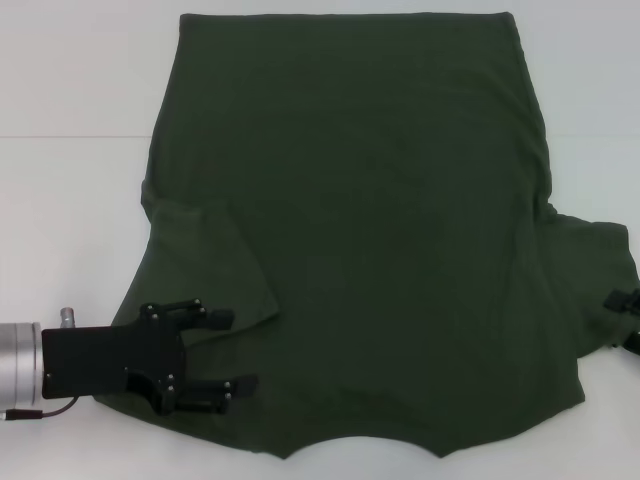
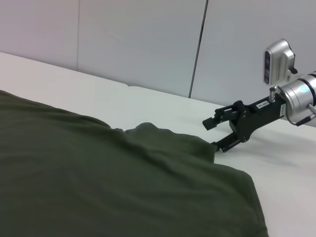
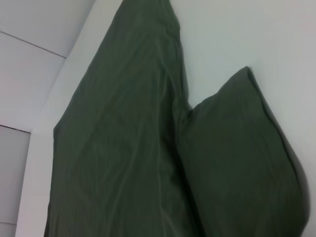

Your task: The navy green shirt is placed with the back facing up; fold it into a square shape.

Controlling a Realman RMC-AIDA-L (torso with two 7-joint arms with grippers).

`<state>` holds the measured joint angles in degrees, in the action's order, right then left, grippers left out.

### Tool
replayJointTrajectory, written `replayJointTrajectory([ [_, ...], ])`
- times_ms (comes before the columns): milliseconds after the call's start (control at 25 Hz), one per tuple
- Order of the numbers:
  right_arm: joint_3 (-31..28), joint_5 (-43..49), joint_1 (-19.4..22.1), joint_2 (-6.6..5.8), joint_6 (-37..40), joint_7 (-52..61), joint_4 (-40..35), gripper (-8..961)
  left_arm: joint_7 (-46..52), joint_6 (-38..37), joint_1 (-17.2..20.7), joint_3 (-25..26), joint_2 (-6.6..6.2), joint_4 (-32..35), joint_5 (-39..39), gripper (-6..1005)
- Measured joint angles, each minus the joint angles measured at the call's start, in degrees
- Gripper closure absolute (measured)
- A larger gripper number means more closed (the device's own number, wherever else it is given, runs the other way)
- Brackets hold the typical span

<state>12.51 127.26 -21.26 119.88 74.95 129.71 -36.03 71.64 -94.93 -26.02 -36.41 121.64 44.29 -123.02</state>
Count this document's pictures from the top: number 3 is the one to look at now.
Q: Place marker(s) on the dark green t-shirt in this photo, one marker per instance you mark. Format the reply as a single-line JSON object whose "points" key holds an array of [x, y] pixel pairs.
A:
{"points": [[123, 148]]}

